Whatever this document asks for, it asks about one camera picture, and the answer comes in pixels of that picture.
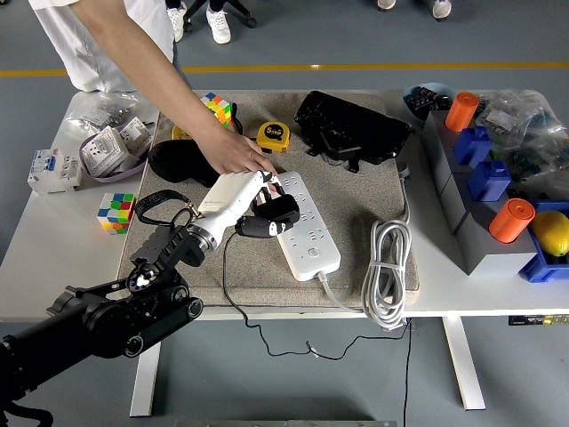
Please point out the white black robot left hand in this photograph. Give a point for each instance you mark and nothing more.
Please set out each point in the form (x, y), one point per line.
(226, 200)

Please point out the grey sneaker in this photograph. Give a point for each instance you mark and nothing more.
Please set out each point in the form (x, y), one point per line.
(442, 8)
(386, 3)

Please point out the grey stepped box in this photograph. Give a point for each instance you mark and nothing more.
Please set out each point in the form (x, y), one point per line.
(489, 258)

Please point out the white circuit breaker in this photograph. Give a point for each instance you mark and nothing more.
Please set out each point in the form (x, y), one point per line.
(53, 171)

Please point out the person's forearm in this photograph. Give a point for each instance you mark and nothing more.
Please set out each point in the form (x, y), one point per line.
(142, 66)

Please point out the black label strip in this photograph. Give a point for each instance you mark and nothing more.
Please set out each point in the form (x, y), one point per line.
(538, 319)

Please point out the white wall socket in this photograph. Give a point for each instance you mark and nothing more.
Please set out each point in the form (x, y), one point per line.
(135, 133)
(104, 151)

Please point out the person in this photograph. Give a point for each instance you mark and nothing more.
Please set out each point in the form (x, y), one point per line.
(66, 44)

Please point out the black plug adapter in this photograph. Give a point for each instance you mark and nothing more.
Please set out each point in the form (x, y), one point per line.
(282, 209)

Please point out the light blue bowl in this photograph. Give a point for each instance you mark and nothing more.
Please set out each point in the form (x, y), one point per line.
(411, 113)

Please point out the yellow lemon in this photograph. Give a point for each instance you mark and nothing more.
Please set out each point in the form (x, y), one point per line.
(551, 231)

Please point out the white table leg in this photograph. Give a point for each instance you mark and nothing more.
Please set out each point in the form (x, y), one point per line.
(464, 364)
(146, 382)

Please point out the blue block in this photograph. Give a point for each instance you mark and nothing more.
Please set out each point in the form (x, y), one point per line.
(471, 147)
(489, 182)

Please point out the clear bag of screws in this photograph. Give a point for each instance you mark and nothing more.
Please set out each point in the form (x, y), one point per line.
(102, 111)

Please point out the black office chair base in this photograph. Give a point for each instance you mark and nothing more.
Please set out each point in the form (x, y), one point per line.
(242, 13)

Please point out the purple basket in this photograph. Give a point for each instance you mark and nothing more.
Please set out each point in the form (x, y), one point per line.
(111, 179)

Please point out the person's hand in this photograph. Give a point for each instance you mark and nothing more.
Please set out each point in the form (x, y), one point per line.
(233, 155)

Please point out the glossy black plastic tray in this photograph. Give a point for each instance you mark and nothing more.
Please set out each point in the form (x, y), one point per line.
(351, 124)

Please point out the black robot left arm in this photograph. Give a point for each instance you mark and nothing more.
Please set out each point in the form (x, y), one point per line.
(98, 320)

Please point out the yellow tape measure metal clip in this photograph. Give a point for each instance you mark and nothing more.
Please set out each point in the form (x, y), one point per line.
(180, 134)

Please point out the blue storage bin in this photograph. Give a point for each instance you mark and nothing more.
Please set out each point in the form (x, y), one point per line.
(540, 269)

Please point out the grey-brown mat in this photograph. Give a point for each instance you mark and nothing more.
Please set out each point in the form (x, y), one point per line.
(355, 195)

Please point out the orange cylinder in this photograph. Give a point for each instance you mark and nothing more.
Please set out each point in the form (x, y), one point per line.
(460, 111)
(509, 222)

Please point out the clear bags of parts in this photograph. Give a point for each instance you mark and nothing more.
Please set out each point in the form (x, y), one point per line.
(533, 133)

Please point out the white sneaker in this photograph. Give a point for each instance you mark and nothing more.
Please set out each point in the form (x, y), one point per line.
(218, 26)
(176, 22)

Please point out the yellow tape measure black label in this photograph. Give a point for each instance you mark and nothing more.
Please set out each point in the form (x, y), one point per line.
(272, 135)

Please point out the black cloth pouch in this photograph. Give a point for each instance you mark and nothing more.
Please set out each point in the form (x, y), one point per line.
(173, 162)

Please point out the white power strip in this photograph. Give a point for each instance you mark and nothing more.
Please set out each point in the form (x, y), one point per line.
(329, 264)

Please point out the colourful puzzle cube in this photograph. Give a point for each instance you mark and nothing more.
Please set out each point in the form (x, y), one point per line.
(218, 107)
(115, 213)

